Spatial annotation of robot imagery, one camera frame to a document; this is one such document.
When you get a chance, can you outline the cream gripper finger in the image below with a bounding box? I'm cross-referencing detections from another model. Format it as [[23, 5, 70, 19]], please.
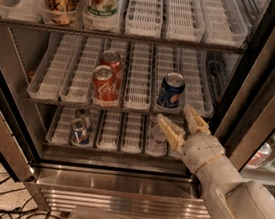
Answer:
[[156, 113, 186, 151], [184, 105, 210, 135]]

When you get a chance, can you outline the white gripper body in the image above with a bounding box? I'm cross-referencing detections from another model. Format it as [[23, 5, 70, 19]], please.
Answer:
[[181, 133, 225, 174]]

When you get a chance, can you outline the blue Pepsi can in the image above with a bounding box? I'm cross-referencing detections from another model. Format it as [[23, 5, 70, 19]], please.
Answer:
[[156, 72, 185, 109]]

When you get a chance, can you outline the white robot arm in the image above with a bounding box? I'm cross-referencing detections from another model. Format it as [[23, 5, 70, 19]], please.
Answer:
[[156, 105, 275, 219]]

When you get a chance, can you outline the red can behind glass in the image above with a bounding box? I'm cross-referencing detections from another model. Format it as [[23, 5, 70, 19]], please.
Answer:
[[246, 143, 271, 168]]

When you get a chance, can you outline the front red Coca-Cola can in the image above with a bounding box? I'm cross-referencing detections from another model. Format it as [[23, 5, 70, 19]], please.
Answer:
[[92, 65, 118, 102]]

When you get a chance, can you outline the red coca-cola can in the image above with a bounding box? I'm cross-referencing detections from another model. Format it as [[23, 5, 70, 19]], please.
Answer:
[[99, 50, 122, 80], [92, 65, 118, 102]]

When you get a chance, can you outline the front blue silver can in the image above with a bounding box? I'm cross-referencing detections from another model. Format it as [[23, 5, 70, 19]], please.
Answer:
[[71, 118, 90, 146]]

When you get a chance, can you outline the blue silver can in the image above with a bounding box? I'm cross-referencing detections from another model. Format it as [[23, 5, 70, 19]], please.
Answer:
[[71, 118, 90, 146], [75, 108, 92, 127]]

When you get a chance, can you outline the rear blue silver can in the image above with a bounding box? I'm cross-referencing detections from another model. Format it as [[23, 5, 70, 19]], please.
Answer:
[[75, 108, 92, 127]]

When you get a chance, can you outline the rear red Coca-Cola can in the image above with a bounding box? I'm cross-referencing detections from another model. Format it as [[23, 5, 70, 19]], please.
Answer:
[[99, 50, 122, 80]]

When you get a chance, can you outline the stainless steel fridge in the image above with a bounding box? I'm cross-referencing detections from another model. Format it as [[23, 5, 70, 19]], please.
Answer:
[[0, 0, 275, 219]]

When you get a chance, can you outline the clear plastic water bottle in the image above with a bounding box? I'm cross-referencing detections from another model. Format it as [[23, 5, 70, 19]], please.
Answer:
[[146, 117, 168, 157]]

